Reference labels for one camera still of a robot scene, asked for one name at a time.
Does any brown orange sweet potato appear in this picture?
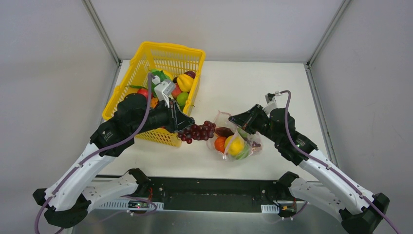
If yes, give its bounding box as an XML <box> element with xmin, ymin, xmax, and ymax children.
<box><xmin>215</xmin><ymin>127</ymin><xmax>234</xmax><ymax>137</ymax></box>

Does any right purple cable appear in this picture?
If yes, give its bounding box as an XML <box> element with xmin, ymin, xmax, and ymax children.
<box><xmin>280</xmin><ymin>90</ymin><xmax>402</xmax><ymax>234</ymax></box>

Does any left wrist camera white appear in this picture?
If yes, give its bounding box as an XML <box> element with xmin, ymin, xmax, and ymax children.
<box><xmin>149</xmin><ymin>73</ymin><xmax>176</xmax><ymax>108</ymax></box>

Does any dark purple plum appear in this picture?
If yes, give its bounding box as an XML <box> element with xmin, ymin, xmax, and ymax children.
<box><xmin>185</xmin><ymin>71</ymin><xmax>196</xmax><ymax>79</ymax></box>

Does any purple cable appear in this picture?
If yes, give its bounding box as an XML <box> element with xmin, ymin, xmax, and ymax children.
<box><xmin>280</xmin><ymin>90</ymin><xmax>402</xmax><ymax>234</ymax></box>
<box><xmin>34</xmin><ymin>73</ymin><xmax>153</xmax><ymax>234</ymax></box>

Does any small orange pumpkin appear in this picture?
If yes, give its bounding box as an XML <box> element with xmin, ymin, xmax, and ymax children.
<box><xmin>214</xmin><ymin>136</ymin><xmax>226</xmax><ymax>153</ymax></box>

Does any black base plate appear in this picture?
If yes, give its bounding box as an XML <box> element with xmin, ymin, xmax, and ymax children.
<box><xmin>96</xmin><ymin>175</ymin><xmax>310</xmax><ymax>214</ymax></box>

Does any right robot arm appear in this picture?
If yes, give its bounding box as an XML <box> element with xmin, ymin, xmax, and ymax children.
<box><xmin>228</xmin><ymin>104</ymin><xmax>390</xmax><ymax>234</ymax></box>

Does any green apple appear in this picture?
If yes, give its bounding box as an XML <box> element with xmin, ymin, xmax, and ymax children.
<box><xmin>176</xmin><ymin>92</ymin><xmax>189</xmax><ymax>106</ymax></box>
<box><xmin>234</xmin><ymin>145</ymin><xmax>251</xmax><ymax>160</ymax></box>

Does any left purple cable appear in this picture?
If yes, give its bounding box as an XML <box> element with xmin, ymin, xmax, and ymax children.
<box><xmin>34</xmin><ymin>73</ymin><xmax>153</xmax><ymax>234</ymax></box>

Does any clear zip top bag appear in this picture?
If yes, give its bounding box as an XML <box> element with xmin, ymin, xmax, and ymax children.
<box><xmin>206</xmin><ymin>111</ymin><xmax>263</xmax><ymax>161</ymax></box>

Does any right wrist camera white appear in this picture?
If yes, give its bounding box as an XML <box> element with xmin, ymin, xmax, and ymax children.
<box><xmin>263</xmin><ymin>93</ymin><xmax>278</xmax><ymax>115</ymax></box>

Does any dark purple grape bunch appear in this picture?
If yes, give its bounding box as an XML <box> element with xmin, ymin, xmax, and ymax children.
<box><xmin>177</xmin><ymin>120</ymin><xmax>216</xmax><ymax>144</ymax></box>

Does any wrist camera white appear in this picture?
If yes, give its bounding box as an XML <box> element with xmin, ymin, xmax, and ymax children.
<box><xmin>149</xmin><ymin>73</ymin><xmax>176</xmax><ymax>108</ymax></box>
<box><xmin>263</xmin><ymin>93</ymin><xmax>278</xmax><ymax>115</ymax></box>

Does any pineapple with green crown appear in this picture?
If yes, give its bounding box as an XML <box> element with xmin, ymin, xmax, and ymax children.
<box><xmin>150</xmin><ymin>97</ymin><xmax>159</xmax><ymax>109</ymax></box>

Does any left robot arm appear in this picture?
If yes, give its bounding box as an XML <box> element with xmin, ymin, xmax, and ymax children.
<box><xmin>33</xmin><ymin>93</ymin><xmax>195</xmax><ymax>230</ymax></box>

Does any pink peach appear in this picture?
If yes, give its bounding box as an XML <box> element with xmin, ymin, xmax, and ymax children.
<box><xmin>171</xmin><ymin>83</ymin><xmax>182</xmax><ymax>99</ymax></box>

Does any yellow bell pepper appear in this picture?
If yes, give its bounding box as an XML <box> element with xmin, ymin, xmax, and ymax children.
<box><xmin>177</xmin><ymin>74</ymin><xmax>194</xmax><ymax>93</ymax></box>

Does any red tomato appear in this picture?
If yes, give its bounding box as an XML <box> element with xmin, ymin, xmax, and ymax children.
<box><xmin>137</xmin><ymin>88</ymin><xmax>152</xmax><ymax>99</ymax></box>

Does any yellow plastic basket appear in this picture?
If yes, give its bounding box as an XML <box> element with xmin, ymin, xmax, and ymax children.
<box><xmin>102</xmin><ymin>41</ymin><xmax>207</xmax><ymax>148</ymax></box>

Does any yellow lemon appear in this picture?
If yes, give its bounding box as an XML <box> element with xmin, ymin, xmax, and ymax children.
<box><xmin>225</xmin><ymin>135</ymin><xmax>245</xmax><ymax>157</ymax></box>

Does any green leafy bok choy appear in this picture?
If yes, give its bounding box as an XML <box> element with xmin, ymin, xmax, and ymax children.
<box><xmin>150</xmin><ymin>69</ymin><xmax>173</xmax><ymax>81</ymax></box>

